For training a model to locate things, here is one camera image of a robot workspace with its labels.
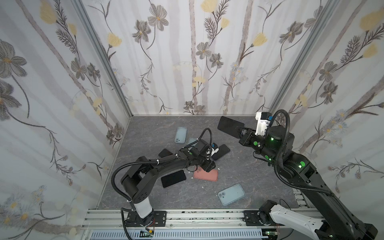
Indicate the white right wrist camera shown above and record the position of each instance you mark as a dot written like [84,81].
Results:
[263,120]

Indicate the pink phone case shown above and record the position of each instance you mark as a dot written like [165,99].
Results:
[207,176]

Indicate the purple-edged black phone far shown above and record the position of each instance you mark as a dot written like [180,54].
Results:
[165,153]

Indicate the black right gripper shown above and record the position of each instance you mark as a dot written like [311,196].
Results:
[243,136]

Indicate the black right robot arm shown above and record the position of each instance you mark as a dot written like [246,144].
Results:
[296,171]

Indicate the aluminium corner frame post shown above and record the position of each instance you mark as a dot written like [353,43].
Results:
[304,52]
[102,54]

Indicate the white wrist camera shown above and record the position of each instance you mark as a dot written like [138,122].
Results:
[213,149]
[263,120]

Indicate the blue-edged black phone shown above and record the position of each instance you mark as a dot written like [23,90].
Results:
[223,150]

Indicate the blue-edged phone handled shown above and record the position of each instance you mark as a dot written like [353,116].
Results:
[231,127]

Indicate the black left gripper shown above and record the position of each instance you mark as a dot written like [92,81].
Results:
[209,167]

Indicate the aluminium corner frame post right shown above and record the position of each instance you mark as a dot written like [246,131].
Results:
[304,52]

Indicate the aluminium corner frame post left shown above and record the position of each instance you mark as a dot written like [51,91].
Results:
[102,54]

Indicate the purple-edged black phone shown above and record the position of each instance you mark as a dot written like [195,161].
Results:
[173,179]
[165,153]

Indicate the white cable duct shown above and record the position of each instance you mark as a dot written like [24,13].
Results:
[199,234]

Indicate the purple-edged black phone near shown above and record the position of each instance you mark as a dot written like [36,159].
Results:
[173,179]

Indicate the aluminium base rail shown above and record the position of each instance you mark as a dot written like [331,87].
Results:
[174,219]

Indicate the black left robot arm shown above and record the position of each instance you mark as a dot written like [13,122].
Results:
[135,181]

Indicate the light blue phone face down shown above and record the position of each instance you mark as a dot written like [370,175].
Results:
[231,194]

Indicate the light blue case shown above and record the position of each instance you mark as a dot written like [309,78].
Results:
[192,141]
[181,134]

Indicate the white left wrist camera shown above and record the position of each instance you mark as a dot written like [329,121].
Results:
[213,149]

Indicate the light blue case far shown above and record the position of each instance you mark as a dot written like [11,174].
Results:
[181,134]

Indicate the light blue case near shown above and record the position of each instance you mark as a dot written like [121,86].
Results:
[192,141]

